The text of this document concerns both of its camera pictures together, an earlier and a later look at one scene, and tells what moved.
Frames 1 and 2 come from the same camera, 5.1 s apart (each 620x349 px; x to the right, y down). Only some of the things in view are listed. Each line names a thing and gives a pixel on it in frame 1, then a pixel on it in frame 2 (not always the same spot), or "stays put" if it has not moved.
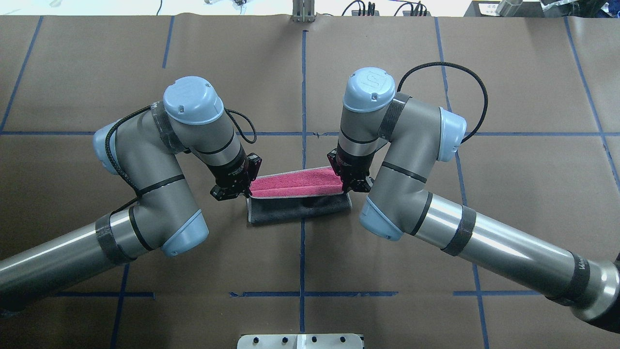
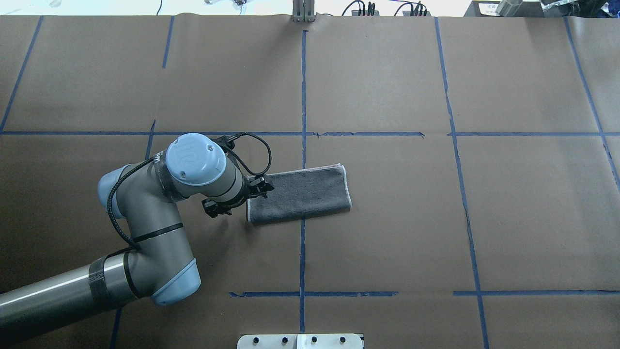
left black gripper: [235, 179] to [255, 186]
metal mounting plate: [300, 341] stays put
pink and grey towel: [295, 194] stays put
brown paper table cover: [545, 165] stays put
